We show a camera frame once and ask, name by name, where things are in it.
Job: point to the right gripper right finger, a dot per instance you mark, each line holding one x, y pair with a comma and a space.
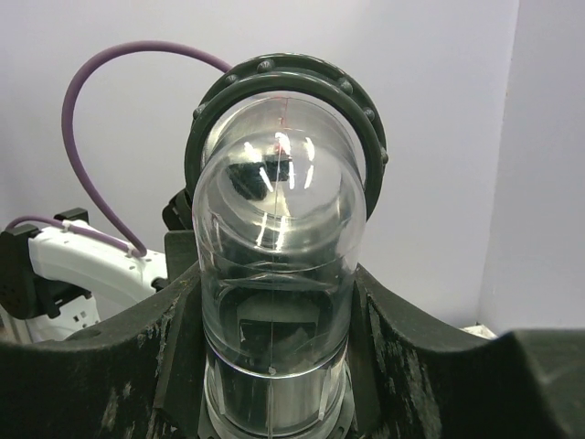
414, 376

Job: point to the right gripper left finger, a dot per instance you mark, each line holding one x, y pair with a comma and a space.
138, 374

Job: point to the clear plastic pipe fitting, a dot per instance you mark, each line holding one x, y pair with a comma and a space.
283, 166

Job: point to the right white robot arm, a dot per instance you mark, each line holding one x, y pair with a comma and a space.
63, 279

